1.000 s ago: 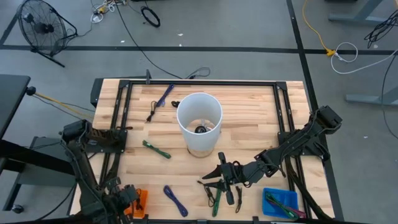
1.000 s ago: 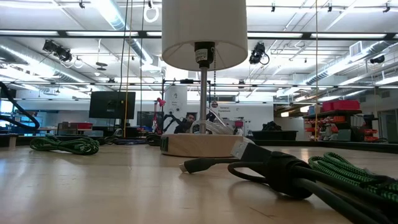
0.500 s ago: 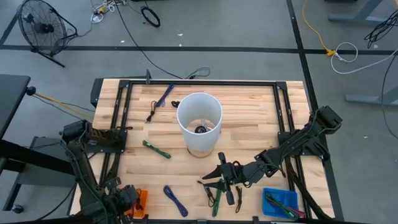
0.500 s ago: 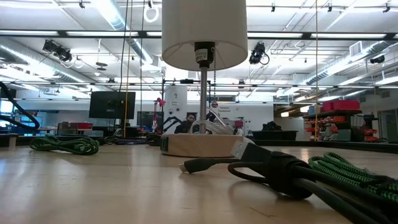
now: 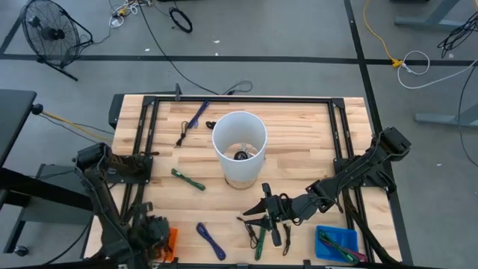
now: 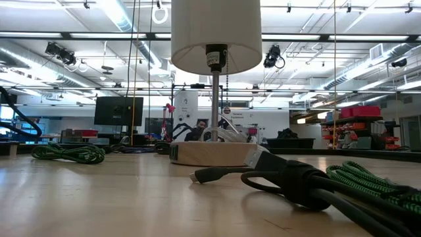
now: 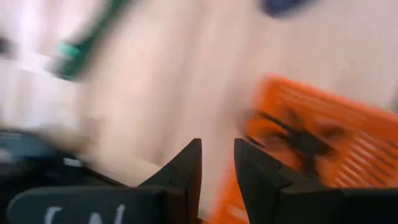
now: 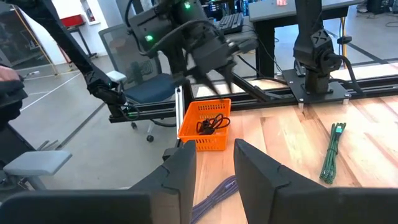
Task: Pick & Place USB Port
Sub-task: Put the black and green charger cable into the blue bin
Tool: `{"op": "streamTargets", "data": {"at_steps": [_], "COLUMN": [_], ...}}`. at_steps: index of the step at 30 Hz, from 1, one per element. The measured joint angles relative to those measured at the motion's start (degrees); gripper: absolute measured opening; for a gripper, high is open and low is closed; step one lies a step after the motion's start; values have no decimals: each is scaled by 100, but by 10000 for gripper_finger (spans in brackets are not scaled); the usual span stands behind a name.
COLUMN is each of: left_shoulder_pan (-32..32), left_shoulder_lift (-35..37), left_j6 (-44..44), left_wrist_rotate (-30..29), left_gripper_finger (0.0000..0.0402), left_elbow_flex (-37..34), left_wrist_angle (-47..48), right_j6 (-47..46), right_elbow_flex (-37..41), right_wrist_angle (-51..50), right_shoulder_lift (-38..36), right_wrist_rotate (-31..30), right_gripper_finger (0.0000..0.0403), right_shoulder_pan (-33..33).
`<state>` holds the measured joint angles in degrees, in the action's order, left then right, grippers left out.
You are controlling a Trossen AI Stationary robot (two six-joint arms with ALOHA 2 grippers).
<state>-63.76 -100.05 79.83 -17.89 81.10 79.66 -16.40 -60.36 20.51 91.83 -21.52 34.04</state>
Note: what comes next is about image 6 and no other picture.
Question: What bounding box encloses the black USB cable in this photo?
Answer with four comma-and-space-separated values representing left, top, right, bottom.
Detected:
153, 141, 172, 155
189, 149, 421, 237

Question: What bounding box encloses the purple braided USB cable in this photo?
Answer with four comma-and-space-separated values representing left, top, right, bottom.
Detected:
110, 144, 156, 155

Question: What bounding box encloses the green braided USB cable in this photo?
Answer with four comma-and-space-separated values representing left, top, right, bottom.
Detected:
31, 144, 107, 165
325, 160, 421, 217

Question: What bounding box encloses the person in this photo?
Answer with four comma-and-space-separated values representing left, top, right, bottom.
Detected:
184, 118, 211, 142

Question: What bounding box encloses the red desk lamp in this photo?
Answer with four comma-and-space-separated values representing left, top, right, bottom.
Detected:
160, 103, 176, 142

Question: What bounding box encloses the black bag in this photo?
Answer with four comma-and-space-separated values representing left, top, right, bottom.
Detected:
277, 128, 299, 140

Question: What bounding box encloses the black tub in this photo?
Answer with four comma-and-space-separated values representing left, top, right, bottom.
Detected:
265, 137, 316, 149

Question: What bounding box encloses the black monitor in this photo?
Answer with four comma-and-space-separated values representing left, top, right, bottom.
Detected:
94, 96, 145, 127

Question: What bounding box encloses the red box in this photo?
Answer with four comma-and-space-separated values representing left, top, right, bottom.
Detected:
75, 129, 99, 138

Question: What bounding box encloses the black overhead beam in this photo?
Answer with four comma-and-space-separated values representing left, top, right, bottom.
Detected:
0, 30, 421, 43

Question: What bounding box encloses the metal shelf with red bins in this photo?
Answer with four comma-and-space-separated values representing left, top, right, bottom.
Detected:
320, 105, 402, 151

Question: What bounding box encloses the clear lamp power cord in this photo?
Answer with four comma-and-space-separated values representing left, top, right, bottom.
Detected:
199, 113, 264, 153

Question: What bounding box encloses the black hanging camera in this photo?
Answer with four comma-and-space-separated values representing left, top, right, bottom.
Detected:
262, 44, 285, 70
44, 41, 78, 66

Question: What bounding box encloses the black hanging cable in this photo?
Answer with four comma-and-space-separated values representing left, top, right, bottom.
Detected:
126, 0, 137, 99

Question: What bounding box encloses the white cable ring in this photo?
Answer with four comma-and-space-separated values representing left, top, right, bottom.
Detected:
151, 5, 169, 25

